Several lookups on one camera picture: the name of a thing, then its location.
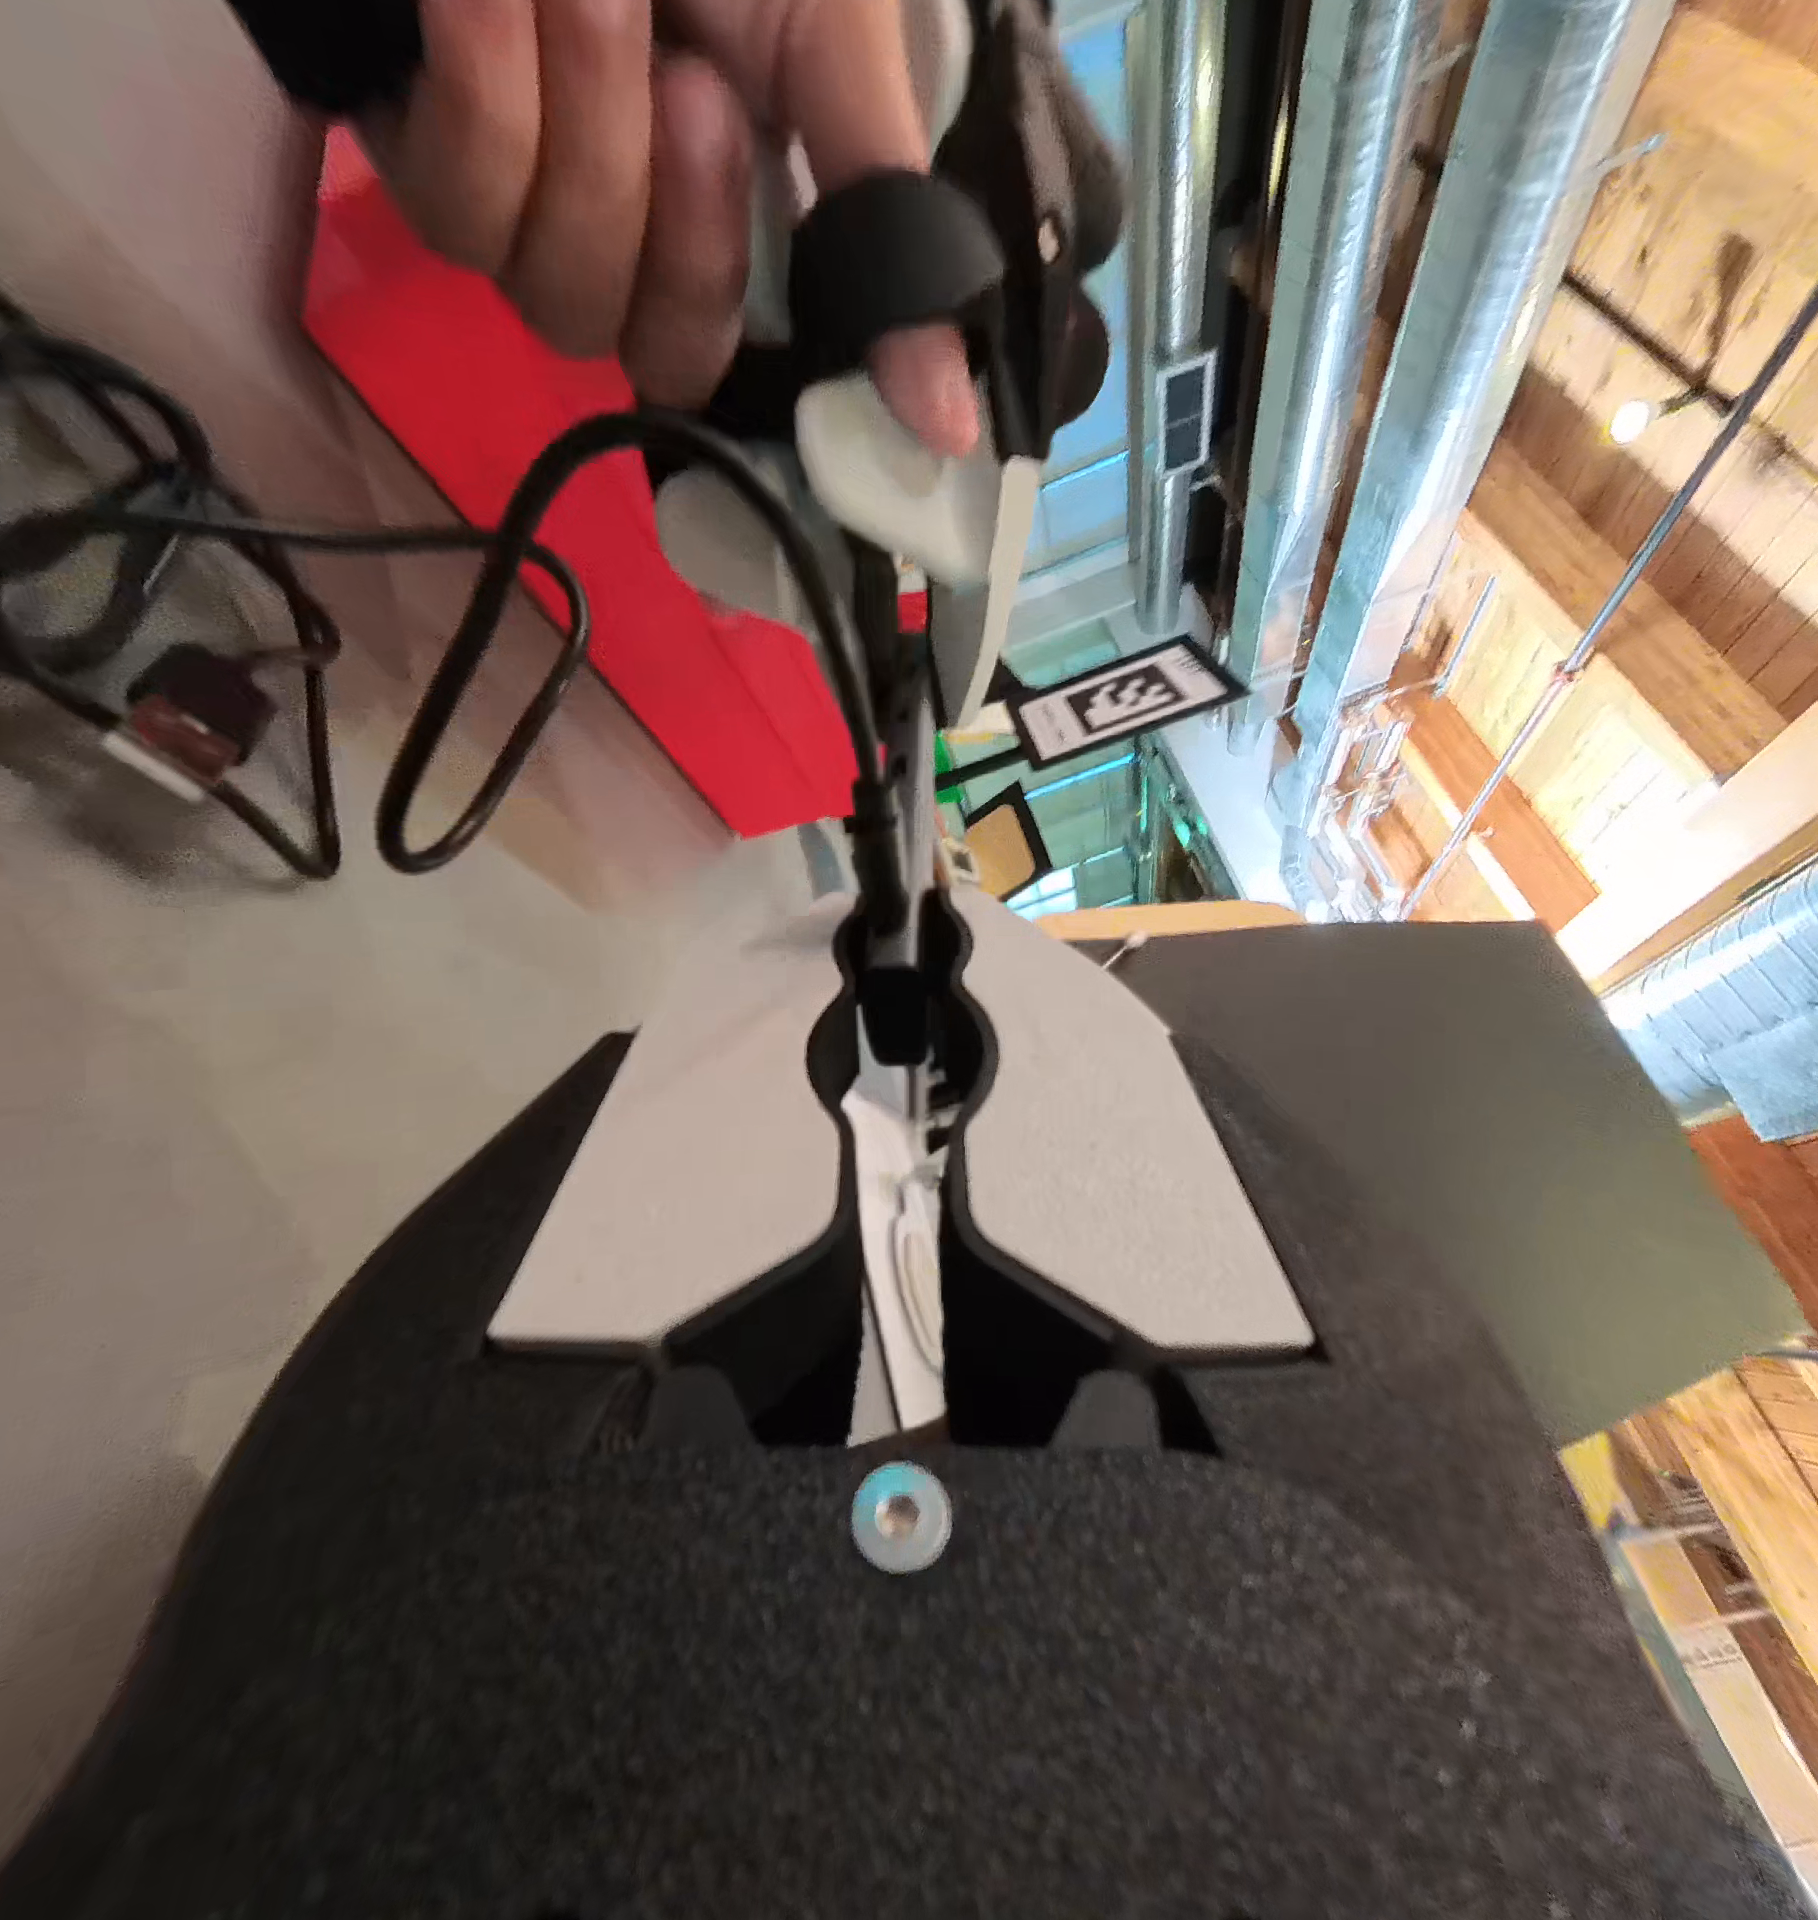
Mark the silver spiral duct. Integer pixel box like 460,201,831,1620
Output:
1126,0,1229,634

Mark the person's left hand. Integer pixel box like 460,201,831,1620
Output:
354,0,989,455

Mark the red plastic bin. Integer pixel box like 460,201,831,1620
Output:
303,127,931,842

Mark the silver ventilation duct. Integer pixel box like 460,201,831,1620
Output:
1270,0,1676,917

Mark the white printed sign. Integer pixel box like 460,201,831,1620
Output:
1005,636,1251,766

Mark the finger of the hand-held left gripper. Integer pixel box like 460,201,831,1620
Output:
938,456,1041,733

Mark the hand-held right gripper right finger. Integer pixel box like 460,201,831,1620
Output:
931,885,1319,1453

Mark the black board on white stand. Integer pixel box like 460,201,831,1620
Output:
1037,900,1811,1448

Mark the black usb-c cable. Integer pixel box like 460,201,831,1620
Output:
0,255,931,1060

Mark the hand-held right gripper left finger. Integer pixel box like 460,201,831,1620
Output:
486,892,870,1453

